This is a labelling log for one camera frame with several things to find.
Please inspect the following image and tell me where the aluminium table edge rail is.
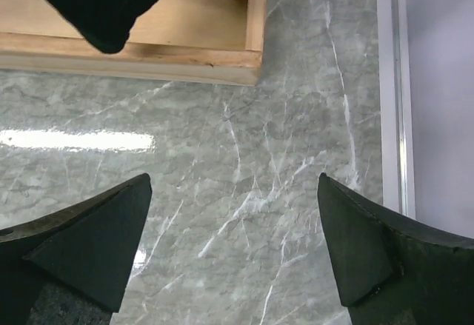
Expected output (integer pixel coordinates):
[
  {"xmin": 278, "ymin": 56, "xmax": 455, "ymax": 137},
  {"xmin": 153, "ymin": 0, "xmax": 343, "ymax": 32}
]
[{"xmin": 377, "ymin": 0, "xmax": 416, "ymax": 219}]

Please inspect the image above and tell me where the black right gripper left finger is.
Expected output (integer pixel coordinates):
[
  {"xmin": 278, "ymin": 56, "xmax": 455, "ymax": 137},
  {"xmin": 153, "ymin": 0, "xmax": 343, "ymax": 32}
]
[{"xmin": 1, "ymin": 173, "xmax": 152, "ymax": 324}]

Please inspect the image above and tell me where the wooden drying rack stand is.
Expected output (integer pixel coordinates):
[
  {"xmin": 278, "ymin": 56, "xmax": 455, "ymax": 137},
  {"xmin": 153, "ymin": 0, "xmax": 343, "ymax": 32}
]
[{"xmin": 1, "ymin": 0, "xmax": 267, "ymax": 86}]

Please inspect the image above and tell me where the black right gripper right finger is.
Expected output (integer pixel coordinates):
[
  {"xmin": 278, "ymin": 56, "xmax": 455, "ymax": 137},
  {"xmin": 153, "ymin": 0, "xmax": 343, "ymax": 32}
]
[{"xmin": 318, "ymin": 173, "xmax": 473, "ymax": 325}]

